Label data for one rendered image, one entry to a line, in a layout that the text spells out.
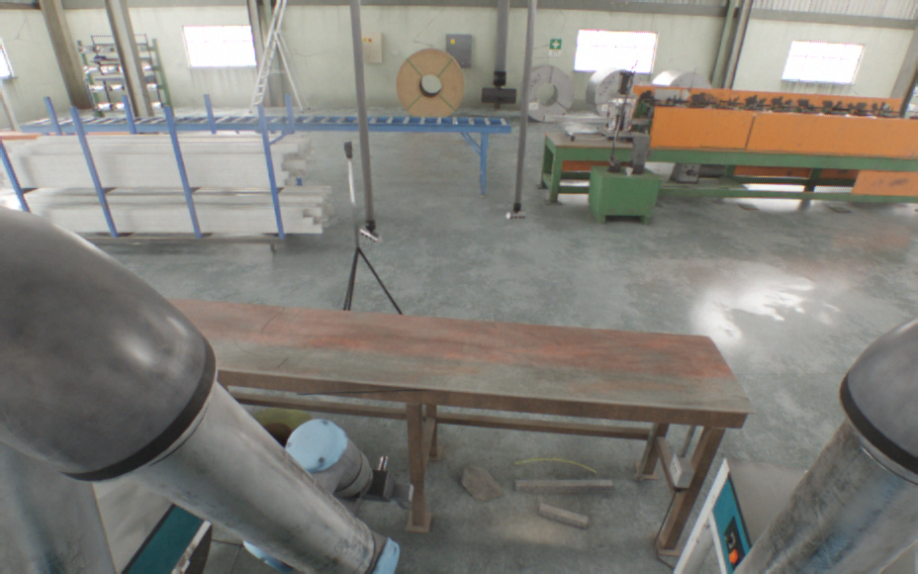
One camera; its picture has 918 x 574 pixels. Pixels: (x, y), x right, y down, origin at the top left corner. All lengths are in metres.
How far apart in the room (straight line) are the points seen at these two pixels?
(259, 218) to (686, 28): 12.36
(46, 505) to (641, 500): 2.30
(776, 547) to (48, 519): 0.63
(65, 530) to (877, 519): 0.64
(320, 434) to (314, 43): 13.39
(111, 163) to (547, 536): 4.50
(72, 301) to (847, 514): 0.55
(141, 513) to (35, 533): 1.13
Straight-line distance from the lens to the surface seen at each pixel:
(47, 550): 0.52
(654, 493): 2.56
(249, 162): 4.51
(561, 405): 1.70
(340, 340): 1.92
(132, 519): 1.63
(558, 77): 11.72
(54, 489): 0.49
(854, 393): 0.44
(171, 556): 1.70
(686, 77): 12.76
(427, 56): 11.22
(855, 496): 0.49
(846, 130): 7.38
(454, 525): 2.28
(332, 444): 0.80
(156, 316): 0.33
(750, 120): 6.65
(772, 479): 1.76
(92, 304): 0.32
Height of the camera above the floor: 1.89
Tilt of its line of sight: 29 degrees down
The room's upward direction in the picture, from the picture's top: 1 degrees clockwise
